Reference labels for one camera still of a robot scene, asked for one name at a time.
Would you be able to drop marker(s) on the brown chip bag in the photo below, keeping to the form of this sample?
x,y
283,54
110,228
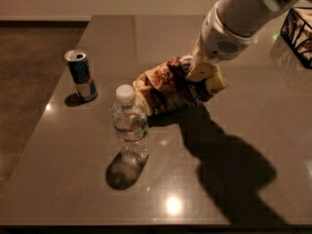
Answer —
x,y
164,88

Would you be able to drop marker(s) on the black wire napkin basket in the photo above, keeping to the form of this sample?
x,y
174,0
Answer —
x,y
297,32

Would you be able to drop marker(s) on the clear plastic water bottle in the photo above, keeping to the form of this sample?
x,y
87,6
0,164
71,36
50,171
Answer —
x,y
130,123

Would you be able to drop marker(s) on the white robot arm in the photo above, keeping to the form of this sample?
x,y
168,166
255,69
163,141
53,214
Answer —
x,y
247,17

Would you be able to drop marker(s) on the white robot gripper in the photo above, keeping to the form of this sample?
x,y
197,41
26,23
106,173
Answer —
x,y
218,42

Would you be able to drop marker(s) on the blue silver energy drink can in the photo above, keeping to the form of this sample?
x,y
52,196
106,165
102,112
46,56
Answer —
x,y
78,65

